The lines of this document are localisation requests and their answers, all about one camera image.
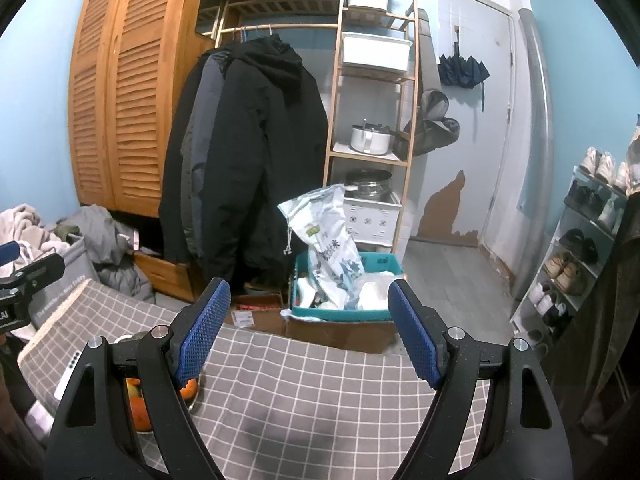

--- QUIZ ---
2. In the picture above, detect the pale blue door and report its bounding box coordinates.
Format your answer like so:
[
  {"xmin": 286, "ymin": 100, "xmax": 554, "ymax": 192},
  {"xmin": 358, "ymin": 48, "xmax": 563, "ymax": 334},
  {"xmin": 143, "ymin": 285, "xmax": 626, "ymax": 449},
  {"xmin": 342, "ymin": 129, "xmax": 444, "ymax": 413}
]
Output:
[{"xmin": 409, "ymin": 0, "xmax": 517, "ymax": 249}]

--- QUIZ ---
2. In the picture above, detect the grey fabric storage box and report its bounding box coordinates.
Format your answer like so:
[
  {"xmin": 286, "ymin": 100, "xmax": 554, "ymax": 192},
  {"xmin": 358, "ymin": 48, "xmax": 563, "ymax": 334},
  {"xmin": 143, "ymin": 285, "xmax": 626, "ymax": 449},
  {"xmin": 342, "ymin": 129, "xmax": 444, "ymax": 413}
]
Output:
[{"xmin": 27, "ymin": 237, "xmax": 102, "ymax": 332}]

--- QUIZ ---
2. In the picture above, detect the patterned frilled garment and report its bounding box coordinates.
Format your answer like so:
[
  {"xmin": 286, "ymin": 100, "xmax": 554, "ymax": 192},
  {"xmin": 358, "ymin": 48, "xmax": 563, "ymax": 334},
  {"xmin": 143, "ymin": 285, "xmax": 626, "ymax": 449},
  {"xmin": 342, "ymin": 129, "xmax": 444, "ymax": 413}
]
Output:
[{"xmin": 627, "ymin": 114, "xmax": 640, "ymax": 197}]

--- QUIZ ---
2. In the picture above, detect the white smartphone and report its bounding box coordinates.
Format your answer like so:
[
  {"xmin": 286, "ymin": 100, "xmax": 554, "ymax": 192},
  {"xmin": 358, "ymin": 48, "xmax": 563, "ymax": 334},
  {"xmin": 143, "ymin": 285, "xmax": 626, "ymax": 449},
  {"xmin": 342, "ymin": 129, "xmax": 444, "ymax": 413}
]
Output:
[{"xmin": 54, "ymin": 349, "xmax": 84, "ymax": 404}]

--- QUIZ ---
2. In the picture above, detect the white printed rice bag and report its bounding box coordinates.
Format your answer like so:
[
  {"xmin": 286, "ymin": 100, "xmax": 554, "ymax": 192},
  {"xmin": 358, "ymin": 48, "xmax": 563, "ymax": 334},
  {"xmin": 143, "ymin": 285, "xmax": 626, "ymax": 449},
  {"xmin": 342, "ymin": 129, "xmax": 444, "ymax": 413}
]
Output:
[{"xmin": 277, "ymin": 184, "xmax": 364, "ymax": 312}]

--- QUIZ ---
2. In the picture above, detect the teal plastic crate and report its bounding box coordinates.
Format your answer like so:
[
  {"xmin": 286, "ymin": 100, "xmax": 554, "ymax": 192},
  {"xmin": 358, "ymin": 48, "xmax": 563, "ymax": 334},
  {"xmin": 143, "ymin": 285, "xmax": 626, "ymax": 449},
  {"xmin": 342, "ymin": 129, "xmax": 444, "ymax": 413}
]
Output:
[{"xmin": 289, "ymin": 250, "xmax": 406, "ymax": 323}]

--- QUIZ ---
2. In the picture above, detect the steel cooking pot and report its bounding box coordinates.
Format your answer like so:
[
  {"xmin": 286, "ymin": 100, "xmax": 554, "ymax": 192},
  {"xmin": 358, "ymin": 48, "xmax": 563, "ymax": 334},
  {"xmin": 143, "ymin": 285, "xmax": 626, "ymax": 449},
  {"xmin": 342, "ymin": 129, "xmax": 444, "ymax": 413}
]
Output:
[
  {"xmin": 344, "ymin": 169, "xmax": 394, "ymax": 201},
  {"xmin": 349, "ymin": 122, "xmax": 394, "ymax": 156}
]

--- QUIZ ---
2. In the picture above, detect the grey metal pipe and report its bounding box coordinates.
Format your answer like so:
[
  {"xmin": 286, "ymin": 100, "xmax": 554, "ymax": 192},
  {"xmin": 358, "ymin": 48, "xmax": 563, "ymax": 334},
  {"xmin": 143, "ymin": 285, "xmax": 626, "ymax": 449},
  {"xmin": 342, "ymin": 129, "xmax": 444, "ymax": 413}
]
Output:
[{"xmin": 517, "ymin": 7, "xmax": 557, "ymax": 282}]

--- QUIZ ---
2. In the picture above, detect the white patterned basket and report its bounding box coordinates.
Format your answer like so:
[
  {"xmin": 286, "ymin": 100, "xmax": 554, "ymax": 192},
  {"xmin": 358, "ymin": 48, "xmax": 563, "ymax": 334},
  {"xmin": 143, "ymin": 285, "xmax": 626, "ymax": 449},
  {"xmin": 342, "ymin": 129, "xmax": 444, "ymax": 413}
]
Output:
[{"xmin": 342, "ymin": 194, "xmax": 404, "ymax": 249}]

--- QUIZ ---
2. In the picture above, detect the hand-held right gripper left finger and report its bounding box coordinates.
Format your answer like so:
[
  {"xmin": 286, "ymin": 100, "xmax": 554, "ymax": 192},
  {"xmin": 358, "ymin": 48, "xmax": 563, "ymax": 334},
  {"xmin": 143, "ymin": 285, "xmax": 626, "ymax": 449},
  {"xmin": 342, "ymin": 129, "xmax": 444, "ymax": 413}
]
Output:
[{"xmin": 45, "ymin": 277, "xmax": 232, "ymax": 480}]

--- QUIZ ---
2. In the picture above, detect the dark green scalloped plate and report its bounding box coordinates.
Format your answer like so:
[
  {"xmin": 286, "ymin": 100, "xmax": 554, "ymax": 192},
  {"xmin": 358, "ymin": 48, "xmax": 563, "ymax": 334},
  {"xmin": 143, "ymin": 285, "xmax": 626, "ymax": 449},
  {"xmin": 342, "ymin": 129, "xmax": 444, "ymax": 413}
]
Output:
[{"xmin": 122, "ymin": 374, "xmax": 207, "ymax": 437}]

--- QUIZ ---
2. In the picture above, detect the beige crumpled cloth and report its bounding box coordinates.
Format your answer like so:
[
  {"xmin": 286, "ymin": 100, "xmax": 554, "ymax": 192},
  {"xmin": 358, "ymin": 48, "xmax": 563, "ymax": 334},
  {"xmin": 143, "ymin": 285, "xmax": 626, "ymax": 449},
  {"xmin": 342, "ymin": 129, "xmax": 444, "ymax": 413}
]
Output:
[{"xmin": 0, "ymin": 203, "xmax": 72, "ymax": 262}]

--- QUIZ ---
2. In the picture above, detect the grey clothes pile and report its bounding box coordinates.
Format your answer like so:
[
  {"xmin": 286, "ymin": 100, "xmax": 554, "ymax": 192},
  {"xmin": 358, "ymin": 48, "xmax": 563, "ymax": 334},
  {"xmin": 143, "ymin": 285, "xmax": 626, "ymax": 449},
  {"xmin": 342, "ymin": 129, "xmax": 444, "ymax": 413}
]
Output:
[{"xmin": 54, "ymin": 204, "xmax": 157, "ymax": 304}]

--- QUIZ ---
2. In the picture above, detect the wide white storage bin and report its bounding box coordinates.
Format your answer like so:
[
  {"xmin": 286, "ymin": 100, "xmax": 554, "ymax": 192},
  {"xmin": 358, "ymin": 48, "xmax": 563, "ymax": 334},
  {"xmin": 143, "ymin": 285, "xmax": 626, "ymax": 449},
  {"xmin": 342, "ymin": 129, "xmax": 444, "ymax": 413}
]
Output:
[{"xmin": 340, "ymin": 31, "xmax": 412, "ymax": 74}]

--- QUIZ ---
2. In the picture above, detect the wooden louvred wardrobe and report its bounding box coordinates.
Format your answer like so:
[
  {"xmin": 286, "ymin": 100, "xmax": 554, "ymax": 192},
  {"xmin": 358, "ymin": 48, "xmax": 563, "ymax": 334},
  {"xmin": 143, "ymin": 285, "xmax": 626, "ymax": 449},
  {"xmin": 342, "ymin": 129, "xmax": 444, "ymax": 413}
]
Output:
[{"xmin": 67, "ymin": 0, "xmax": 212, "ymax": 219}]

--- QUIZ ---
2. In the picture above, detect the clear plastic bag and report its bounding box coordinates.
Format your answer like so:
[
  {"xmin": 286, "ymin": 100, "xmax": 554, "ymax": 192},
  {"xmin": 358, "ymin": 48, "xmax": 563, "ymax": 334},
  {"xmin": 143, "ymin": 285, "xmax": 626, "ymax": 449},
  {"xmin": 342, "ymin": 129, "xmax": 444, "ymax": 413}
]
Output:
[{"xmin": 356, "ymin": 269, "xmax": 402, "ymax": 312}]

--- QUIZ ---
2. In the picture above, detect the grey checked tablecloth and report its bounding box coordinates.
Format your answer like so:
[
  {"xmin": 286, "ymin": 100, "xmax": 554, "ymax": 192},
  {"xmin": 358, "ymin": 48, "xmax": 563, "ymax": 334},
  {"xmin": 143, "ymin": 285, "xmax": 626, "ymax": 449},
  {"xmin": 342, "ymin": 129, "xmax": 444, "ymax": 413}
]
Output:
[{"xmin": 17, "ymin": 277, "xmax": 494, "ymax": 480}]

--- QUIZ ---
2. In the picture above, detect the wooden drawer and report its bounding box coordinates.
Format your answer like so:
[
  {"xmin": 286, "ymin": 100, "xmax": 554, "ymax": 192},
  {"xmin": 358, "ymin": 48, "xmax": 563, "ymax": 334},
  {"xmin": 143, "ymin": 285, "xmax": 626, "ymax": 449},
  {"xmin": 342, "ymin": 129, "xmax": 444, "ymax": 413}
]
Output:
[{"xmin": 132, "ymin": 249, "xmax": 197, "ymax": 304}]

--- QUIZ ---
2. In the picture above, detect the white shoe rack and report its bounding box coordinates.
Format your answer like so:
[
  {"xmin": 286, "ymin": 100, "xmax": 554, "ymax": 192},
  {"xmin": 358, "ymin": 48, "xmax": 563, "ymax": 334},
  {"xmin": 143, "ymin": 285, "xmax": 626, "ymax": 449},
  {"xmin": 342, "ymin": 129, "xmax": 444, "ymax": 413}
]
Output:
[{"xmin": 509, "ymin": 164, "xmax": 629, "ymax": 347}]

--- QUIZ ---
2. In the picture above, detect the black hooded coat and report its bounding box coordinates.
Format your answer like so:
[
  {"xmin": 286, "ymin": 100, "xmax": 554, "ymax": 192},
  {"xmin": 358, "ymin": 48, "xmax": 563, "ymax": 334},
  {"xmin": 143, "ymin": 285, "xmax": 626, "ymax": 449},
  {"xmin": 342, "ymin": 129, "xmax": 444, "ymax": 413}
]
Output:
[{"xmin": 199, "ymin": 34, "xmax": 329, "ymax": 287}]

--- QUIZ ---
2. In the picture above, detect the wooden ladder shelf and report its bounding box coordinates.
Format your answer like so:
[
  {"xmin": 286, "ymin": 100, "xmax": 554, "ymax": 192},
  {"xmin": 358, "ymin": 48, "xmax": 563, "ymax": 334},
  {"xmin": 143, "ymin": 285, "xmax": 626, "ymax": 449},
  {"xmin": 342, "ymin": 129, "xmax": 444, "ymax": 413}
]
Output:
[{"xmin": 322, "ymin": 0, "xmax": 422, "ymax": 257}]

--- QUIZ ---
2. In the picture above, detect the grey hanging bag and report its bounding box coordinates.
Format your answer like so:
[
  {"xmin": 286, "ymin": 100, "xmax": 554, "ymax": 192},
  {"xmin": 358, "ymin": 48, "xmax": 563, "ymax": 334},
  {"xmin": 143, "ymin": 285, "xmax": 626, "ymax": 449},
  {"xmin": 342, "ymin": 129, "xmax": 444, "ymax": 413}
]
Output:
[{"xmin": 394, "ymin": 88, "xmax": 461, "ymax": 159}]

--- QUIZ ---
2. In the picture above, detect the flat labelled cardboard box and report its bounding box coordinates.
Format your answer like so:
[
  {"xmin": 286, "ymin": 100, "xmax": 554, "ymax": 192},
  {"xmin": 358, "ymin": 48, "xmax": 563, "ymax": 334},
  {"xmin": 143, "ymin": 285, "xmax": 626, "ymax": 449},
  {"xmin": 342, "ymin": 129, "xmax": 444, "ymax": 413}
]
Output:
[{"xmin": 224, "ymin": 293, "xmax": 289, "ymax": 337}]

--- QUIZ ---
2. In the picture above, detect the dark blue folded umbrella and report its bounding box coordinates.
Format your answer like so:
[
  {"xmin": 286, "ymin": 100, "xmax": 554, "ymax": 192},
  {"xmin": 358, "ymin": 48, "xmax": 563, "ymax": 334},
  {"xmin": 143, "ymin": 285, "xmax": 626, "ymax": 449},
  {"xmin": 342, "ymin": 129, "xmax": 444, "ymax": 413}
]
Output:
[{"xmin": 437, "ymin": 52, "xmax": 491, "ymax": 112}]

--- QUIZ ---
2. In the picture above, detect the group of shoes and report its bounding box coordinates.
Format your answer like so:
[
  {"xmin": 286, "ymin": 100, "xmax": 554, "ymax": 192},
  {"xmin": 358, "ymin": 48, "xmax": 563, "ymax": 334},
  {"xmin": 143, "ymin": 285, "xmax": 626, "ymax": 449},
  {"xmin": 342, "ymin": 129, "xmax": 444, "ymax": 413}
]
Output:
[{"xmin": 524, "ymin": 145, "xmax": 632, "ymax": 342}]

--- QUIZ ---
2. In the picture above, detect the grey padded jacket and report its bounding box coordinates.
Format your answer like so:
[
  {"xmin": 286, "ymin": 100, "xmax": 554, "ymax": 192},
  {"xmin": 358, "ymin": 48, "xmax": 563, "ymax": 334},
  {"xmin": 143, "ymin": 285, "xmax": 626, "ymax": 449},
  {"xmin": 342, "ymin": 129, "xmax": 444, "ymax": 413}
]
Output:
[{"xmin": 180, "ymin": 52, "xmax": 227, "ymax": 262}]

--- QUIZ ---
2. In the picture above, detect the dark brown hanging coat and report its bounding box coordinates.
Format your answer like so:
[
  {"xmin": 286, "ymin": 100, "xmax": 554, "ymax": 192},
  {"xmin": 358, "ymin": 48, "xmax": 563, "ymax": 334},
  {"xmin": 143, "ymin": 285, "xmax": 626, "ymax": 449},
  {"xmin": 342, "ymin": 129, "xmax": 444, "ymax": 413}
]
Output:
[{"xmin": 544, "ymin": 194, "xmax": 640, "ymax": 427}]

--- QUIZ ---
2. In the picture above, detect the large brown cardboard box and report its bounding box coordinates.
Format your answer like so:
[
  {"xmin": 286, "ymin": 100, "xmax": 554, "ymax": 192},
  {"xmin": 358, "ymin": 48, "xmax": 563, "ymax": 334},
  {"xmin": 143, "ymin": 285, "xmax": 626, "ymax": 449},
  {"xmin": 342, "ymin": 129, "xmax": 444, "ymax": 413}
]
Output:
[{"xmin": 284, "ymin": 310, "xmax": 402, "ymax": 357}]

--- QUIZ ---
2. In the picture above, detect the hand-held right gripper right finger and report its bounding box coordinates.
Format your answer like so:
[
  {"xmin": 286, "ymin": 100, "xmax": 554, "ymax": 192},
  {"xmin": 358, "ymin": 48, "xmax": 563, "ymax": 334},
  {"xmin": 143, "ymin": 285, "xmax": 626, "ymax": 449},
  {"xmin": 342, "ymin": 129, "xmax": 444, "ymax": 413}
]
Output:
[{"xmin": 387, "ymin": 280, "xmax": 573, "ymax": 480}]

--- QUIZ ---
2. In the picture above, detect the wooden clothes rack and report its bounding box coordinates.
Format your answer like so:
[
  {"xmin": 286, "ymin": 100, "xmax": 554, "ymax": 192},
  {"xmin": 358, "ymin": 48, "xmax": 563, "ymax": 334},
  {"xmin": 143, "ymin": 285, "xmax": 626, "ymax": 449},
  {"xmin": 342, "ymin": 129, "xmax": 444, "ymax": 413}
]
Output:
[{"xmin": 192, "ymin": 0, "xmax": 347, "ymax": 57}]

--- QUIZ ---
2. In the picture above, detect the black jacket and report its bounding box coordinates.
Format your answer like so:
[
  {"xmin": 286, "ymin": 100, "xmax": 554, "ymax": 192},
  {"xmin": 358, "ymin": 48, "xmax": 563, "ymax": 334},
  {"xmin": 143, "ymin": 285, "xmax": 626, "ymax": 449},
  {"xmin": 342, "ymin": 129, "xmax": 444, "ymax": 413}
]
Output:
[{"xmin": 158, "ymin": 52, "xmax": 212, "ymax": 262}]

